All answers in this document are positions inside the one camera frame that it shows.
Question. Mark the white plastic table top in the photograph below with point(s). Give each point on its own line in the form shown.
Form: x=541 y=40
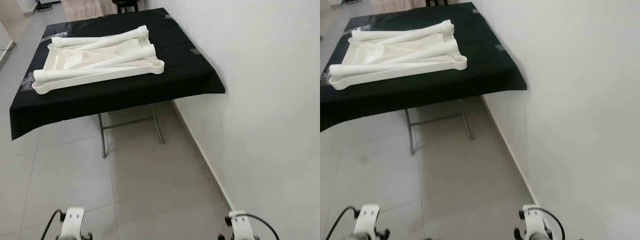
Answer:
x=65 y=60
x=365 y=54

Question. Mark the beige checked cloth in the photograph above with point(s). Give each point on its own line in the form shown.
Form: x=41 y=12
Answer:
x=82 y=9
x=397 y=6

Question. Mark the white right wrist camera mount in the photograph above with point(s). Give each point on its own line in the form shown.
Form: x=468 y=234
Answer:
x=535 y=225
x=242 y=227

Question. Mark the clear tape patch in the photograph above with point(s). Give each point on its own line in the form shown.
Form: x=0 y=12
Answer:
x=27 y=84

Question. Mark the grey metal table frame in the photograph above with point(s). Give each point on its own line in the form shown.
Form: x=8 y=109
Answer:
x=409 y=137
x=103 y=142

